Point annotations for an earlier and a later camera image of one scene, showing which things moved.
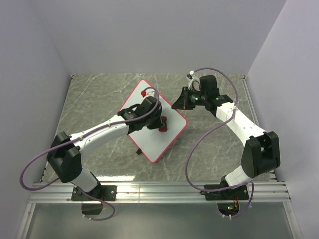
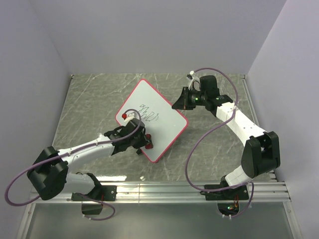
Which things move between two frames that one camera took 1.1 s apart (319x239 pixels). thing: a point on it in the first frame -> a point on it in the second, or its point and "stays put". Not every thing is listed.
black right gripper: x=183 y=103 stays put
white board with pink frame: x=155 y=143 stays put
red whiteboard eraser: x=164 y=129 -> x=150 y=145
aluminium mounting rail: x=57 y=191 stays put
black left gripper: x=159 y=123 -> x=143 y=141
